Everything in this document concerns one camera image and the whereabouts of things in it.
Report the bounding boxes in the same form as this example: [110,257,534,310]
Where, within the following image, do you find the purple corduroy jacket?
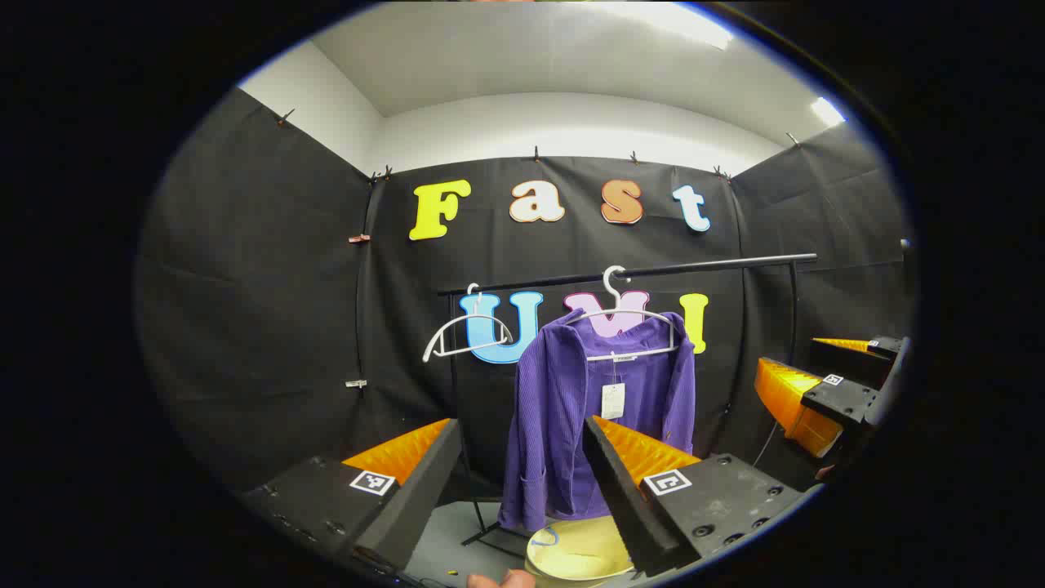
[498,309,696,533]

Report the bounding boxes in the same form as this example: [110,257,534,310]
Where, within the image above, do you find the black backdrop cloth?
[135,86,914,507]

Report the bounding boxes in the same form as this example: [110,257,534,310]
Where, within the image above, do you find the black clothes rack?
[435,253,819,563]

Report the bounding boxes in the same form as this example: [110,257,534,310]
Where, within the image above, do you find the beige round laundry hamper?
[525,514,636,582]

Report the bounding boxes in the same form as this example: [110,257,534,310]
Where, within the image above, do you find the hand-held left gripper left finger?
[241,418,463,577]

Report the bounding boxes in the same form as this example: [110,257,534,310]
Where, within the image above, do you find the small white clothes hanger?
[422,283,515,363]

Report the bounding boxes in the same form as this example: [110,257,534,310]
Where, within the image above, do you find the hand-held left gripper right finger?
[582,415,821,579]

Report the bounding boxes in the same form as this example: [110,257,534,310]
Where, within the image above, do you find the large white clothes hanger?
[563,265,678,363]

